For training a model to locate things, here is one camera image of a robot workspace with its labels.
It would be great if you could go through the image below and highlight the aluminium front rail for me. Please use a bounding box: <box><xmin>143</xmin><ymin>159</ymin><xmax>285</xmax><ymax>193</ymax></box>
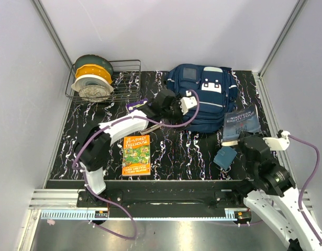
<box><xmin>28</xmin><ymin>188</ymin><xmax>315</xmax><ymax>210</ymax></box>

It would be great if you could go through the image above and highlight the grey patterned plate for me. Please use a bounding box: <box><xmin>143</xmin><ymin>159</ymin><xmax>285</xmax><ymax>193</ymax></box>
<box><xmin>79</xmin><ymin>85</ymin><xmax>110</xmax><ymax>102</ymax></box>

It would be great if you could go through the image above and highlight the yellow plate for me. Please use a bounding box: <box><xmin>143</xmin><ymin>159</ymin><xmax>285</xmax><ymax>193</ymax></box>
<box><xmin>75</xmin><ymin>64</ymin><xmax>113</xmax><ymax>84</ymax></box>

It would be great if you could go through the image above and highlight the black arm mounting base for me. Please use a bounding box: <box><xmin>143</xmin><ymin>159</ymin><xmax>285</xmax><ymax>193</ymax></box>
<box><xmin>76</xmin><ymin>180</ymin><xmax>247</xmax><ymax>221</ymax></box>

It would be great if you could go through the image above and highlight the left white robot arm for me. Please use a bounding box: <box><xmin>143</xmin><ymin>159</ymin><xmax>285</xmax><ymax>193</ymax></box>
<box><xmin>72</xmin><ymin>89</ymin><xmax>197</xmax><ymax>207</ymax></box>

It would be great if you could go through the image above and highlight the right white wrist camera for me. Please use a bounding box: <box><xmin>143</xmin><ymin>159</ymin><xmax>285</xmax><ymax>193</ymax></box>
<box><xmin>263</xmin><ymin>130</ymin><xmax>290</xmax><ymax>151</ymax></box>

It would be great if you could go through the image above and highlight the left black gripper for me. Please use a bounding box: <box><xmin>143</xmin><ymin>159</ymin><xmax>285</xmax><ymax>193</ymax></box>
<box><xmin>161</xmin><ymin>94</ymin><xmax>193</xmax><ymax>131</ymax></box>

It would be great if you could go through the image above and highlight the purple paperback book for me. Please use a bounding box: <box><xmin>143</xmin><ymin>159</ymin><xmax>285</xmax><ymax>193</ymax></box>
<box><xmin>125</xmin><ymin>98</ymin><xmax>161</xmax><ymax>136</ymax></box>

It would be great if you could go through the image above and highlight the dark green plate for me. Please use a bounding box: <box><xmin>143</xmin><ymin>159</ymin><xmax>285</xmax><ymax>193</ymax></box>
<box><xmin>74</xmin><ymin>54</ymin><xmax>114</xmax><ymax>76</ymax></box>

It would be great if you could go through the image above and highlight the small blue wallet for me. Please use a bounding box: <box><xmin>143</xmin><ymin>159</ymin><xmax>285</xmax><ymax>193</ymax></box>
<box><xmin>213</xmin><ymin>146</ymin><xmax>237</xmax><ymax>170</ymax></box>

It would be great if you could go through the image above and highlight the navy blue student backpack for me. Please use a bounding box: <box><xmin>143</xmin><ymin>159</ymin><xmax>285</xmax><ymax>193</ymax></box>
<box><xmin>166</xmin><ymin>64</ymin><xmax>238</xmax><ymax>133</ymax></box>

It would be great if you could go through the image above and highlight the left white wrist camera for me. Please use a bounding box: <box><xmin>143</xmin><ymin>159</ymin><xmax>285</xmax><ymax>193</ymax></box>
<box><xmin>180</xmin><ymin>90</ymin><xmax>197</xmax><ymax>115</ymax></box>

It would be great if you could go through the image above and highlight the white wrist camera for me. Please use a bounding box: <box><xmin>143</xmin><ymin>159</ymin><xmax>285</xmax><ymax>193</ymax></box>
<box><xmin>263</xmin><ymin>130</ymin><xmax>290</xmax><ymax>151</ymax></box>
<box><xmin>180</xmin><ymin>90</ymin><xmax>197</xmax><ymax>115</ymax></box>

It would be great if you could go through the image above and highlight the black wire dish rack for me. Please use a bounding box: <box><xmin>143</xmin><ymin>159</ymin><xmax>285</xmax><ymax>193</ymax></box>
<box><xmin>64</xmin><ymin>59</ymin><xmax>141</xmax><ymax>104</ymax></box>

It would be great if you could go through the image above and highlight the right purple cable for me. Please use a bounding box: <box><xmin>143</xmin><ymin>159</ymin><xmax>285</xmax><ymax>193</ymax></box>
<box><xmin>238</xmin><ymin>134</ymin><xmax>322</xmax><ymax>246</ymax></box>

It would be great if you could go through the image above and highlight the white plate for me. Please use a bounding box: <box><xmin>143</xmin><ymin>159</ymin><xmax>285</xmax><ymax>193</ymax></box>
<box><xmin>71</xmin><ymin>74</ymin><xmax>114</xmax><ymax>93</ymax></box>

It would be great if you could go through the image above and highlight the orange Treehouse book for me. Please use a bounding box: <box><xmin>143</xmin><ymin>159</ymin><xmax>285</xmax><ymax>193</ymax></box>
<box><xmin>122</xmin><ymin>135</ymin><xmax>151</xmax><ymax>176</ymax></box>

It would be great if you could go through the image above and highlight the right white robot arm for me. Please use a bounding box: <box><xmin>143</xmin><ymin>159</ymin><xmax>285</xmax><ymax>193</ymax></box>
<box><xmin>231</xmin><ymin>130</ymin><xmax>322</xmax><ymax>250</ymax></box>

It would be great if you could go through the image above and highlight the dark blue 1984 book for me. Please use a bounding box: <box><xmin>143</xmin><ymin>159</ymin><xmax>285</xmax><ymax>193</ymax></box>
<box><xmin>221</xmin><ymin>104</ymin><xmax>261</xmax><ymax>146</ymax></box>

